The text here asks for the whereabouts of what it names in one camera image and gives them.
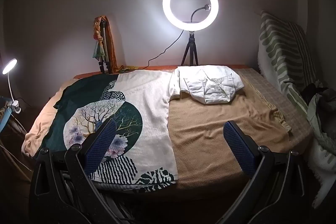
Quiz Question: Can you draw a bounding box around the black power cable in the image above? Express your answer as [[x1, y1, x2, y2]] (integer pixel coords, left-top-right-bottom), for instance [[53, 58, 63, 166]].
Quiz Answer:
[[143, 30, 184, 70]]

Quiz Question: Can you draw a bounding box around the white clip desk lamp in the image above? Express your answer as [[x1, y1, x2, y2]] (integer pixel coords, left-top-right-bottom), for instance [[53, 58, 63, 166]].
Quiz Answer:
[[2, 58, 23, 114]]

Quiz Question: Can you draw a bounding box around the green yellow patterned cloth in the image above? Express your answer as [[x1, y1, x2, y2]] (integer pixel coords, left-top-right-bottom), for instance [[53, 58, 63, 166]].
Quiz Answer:
[[115, 65, 139, 74]]

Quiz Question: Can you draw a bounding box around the orange cloth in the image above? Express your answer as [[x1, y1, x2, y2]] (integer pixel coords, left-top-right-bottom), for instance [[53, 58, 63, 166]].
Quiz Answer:
[[92, 15, 118, 73]]

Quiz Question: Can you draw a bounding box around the white ring light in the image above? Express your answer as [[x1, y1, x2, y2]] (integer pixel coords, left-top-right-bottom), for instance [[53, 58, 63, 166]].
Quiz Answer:
[[162, 0, 219, 32]]

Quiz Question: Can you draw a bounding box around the green multicoloured scarf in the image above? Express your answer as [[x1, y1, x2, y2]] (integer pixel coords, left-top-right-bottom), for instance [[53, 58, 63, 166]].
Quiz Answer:
[[91, 26, 103, 59]]

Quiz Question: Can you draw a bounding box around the green white striped blanket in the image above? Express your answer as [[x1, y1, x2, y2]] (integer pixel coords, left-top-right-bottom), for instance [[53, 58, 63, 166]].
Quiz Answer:
[[257, 11, 318, 114]]

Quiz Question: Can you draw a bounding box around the checkered beige mat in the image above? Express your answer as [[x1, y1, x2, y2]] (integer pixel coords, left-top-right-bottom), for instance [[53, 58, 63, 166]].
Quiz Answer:
[[231, 67, 314, 151]]

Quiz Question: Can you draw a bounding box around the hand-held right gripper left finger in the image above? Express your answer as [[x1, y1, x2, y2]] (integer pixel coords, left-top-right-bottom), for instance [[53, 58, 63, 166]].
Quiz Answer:
[[28, 118, 124, 224]]

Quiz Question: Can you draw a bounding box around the tan blanket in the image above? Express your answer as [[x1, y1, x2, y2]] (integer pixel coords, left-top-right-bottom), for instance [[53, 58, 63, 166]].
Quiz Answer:
[[21, 67, 293, 190]]

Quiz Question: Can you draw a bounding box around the white folded shirt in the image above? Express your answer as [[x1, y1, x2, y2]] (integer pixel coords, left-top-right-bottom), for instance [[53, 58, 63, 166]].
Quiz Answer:
[[169, 65, 245, 104]]

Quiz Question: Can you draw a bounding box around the black gooseneck phone holder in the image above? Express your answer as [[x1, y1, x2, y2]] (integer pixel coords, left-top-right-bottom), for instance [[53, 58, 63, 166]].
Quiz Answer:
[[189, 4, 213, 23]]

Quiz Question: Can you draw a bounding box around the white green tree-print garment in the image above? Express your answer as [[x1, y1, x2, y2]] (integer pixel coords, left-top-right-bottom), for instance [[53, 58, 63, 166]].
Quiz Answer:
[[47, 70, 180, 189]]

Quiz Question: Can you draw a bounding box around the blue board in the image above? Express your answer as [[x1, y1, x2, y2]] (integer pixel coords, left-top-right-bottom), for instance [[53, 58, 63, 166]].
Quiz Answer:
[[0, 98, 13, 135]]

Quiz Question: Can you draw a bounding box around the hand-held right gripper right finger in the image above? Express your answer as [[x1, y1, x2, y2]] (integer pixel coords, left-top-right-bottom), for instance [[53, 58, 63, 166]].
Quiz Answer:
[[223, 120, 306, 224]]

